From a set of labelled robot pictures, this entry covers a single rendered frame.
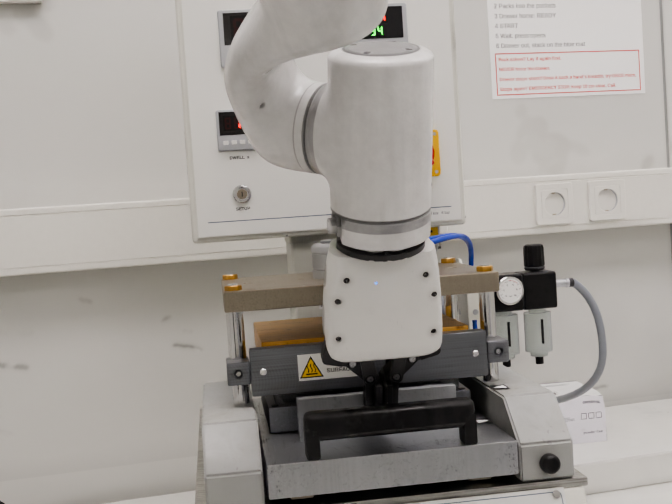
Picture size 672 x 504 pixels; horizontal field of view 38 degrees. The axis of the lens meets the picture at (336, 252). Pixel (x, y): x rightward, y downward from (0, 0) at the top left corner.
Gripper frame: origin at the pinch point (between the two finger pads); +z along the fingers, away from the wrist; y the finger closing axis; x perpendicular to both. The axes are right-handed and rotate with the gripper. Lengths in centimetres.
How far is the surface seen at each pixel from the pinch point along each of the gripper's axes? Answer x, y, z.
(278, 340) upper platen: 8.1, -8.5, -2.3
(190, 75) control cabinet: 37.5, -15.3, -22.0
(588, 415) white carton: 46, 41, 35
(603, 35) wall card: 89, 57, -14
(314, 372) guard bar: 5.0, -5.4, -0.2
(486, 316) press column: 8.3, 12.2, -2.9
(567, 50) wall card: 88, 50, -12
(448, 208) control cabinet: 31.6, 14.2, -5.7
